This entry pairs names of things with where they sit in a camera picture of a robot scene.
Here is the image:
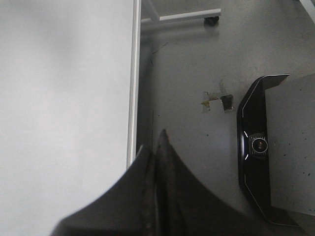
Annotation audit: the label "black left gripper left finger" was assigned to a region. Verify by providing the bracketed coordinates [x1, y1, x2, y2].
[51, 146, 156, 236]

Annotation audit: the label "white whiteboard with aluminium frame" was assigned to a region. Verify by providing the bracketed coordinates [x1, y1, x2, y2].
[0, 0, 141, 236]

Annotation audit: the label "black caster wheel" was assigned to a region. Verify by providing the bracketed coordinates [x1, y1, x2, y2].
[204, 16, 220, 27]

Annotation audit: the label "white whiteboard stand leg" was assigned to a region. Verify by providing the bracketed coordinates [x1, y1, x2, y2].
[141, 0, 221, 25]

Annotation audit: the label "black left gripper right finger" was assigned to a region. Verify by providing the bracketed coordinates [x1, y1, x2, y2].
[156, 130, 307, 236]

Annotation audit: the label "tape remnants on floor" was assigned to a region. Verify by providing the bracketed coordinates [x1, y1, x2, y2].
[200, 79, 235, 113]

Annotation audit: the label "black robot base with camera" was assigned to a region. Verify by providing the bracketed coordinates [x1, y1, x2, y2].
[237, 74, 315, 231]

